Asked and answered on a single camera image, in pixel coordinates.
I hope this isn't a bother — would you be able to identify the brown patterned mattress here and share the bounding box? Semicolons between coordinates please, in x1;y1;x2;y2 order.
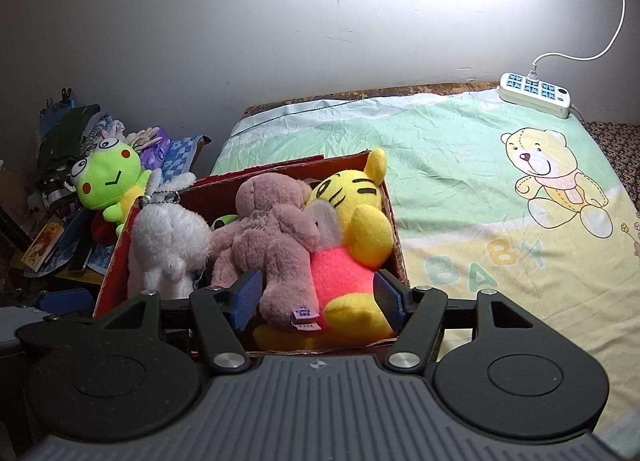
582;121;640;209

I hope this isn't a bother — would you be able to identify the small white bear plush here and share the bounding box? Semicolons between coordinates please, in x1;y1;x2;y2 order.
127;170;212;299

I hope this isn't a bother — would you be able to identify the white blue power strip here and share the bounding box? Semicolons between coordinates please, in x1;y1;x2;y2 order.
498;72;572;119

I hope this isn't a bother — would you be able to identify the green snake plush toy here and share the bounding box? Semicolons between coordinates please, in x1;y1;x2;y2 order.
210;214;238;231

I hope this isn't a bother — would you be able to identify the yellow tiger plush toy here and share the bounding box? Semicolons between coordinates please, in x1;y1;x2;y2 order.
253;148;395;351

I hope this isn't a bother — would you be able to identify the green frog plush toy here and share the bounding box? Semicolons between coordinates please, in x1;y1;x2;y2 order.
70;137;151;236

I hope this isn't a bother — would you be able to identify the blue checkered cloth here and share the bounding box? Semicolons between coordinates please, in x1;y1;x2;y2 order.
162;135;210;182

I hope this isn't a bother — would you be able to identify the purple plush toy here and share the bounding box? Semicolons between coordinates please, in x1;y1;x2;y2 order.
125;126;171;170

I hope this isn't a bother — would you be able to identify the red cardboard box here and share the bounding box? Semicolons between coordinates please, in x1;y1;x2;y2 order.
94;149;401;351

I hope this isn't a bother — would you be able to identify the bear print bed sheet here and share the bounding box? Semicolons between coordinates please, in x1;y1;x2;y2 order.
213;91;639;449

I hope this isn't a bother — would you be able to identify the pink teddy bear plush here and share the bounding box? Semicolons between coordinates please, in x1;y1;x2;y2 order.
209;173;319;331

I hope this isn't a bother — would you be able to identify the white power cable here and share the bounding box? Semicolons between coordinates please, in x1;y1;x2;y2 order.
525;0;628;82

